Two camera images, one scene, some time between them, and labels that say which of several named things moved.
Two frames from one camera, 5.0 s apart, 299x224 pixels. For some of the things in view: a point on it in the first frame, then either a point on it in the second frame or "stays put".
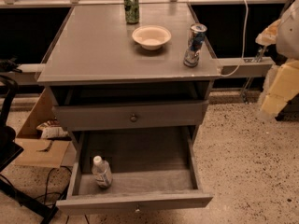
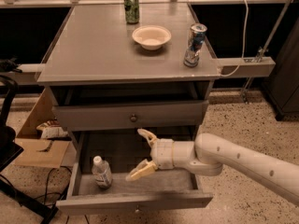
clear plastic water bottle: [102, 172] stays put
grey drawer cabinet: [135, 94] stays put
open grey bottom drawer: [152, 168] stays put
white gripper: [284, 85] to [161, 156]
